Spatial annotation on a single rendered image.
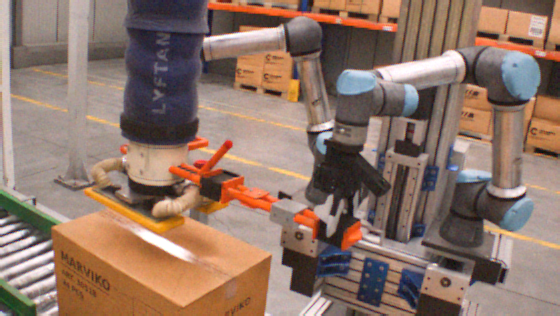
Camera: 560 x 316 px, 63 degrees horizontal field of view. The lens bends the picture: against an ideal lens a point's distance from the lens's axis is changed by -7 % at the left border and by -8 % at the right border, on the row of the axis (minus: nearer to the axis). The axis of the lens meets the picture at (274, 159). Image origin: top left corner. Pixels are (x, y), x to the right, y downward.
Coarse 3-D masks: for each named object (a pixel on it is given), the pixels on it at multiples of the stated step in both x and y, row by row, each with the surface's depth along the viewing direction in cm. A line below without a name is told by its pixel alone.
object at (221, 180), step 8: (200, 176) 128; (208, 176) 130; (216, 176) 131; (224, 176) 132; (232, 176) 133; (240, 176) 131; (200, 184) 129; (208, 184) 126; (216, 184) 125; (224, 184) 124; (232, 184) 127; (200, 192) 128; (208, 192) 127; (216, 192) 126; (224, 192) 125; (216, 200) 126; (224, 200) 126
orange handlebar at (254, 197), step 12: (192, 144) 159; (204, 144) 164; (192, 168) 138; (192, 180) 132; (228, 192) 125; (240, 192) 123; (252, 192) 124; (264, 192) 125; (252, 204) 122; (264, 204) 120; (300, 216) 115; (312, 216) 117; (312, 228) 112; (348, 240) 108
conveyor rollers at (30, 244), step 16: (0, 208) 247; (0, 224) 230; (16, 224) 230; (0, 240) 214; (16, 240) 220; (32, 240) 219; (48, 240) 227; (0, 256) 204; (16, 256) 203; (32, 256) 209; (48, 256) 208; (0, 272) 189; (16, 272) 193; (32, 272) 193; (48, 272) 198; (16, 288) 184; (32, 288) 183; (48, 288) 188; (0, 304) 170; (48, 304) 179
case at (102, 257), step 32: (64, 224) 154; (96, 224) 157; (128, 224) 160; (192, 224) 166; (64, 256) 150; (96, 256) 139; (128, 256) 141; (160, 256) 143; (192, 256) 146; (224, 256) 148; (256, 256) 150; (64, 288) 155; (96, 288) 143; (128, 288) 133; (160, 288) 127; (192, 288) 129; (224, 288) 135; (256, 288) 150
